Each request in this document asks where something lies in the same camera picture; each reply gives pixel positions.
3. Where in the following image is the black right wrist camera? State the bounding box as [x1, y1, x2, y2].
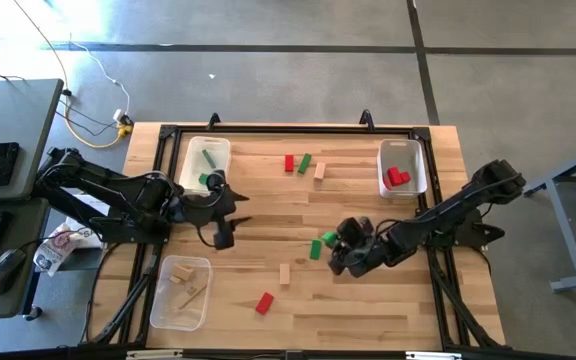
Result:
[336, 215, 375, 247]

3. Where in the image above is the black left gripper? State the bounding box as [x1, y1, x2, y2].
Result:
[172, 172, 253, 226]

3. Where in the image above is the white plastic bin with handles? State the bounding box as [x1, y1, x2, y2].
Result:
[178, 135, 232, 197]
[376, 138, 429, 200]

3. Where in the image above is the black computer mouse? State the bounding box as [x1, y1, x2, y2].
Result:
[0, 248, 28, 296]

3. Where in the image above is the black smartphone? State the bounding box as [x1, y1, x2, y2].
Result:
[0, 141, 21, 189]

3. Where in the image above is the white cable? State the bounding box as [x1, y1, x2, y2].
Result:
[70, 39, 132, 121]

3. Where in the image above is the yellow power cable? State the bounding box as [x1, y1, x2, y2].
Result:
[11, 0, 134, 150]

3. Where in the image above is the black aluminium table frame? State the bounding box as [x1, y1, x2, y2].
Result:
[80, 123, 509, 360]

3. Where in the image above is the white printed plastic bag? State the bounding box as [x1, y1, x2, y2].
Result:
[32, 223, 87, 278]

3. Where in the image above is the clear plastic bin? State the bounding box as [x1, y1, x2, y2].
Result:
[148, 254, 214, 332]

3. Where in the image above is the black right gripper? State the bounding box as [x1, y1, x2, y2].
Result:
[328, 227, 387, 279]

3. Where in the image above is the white printed paper sheet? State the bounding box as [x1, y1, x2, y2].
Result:
[70, 192, 109, 250]

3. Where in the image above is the grey metal table frame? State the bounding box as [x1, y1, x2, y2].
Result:
[522, 139, 576, 294]

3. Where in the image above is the thin wooden stick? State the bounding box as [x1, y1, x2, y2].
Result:
[175, 283, 208, 310]

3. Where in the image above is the grey office desk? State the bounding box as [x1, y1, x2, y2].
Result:
[0, 78, 65, 321]

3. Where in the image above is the silver metal bracket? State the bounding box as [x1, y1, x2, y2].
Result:
[125, 348, 184, 360]
[405, 349, 464, 360]

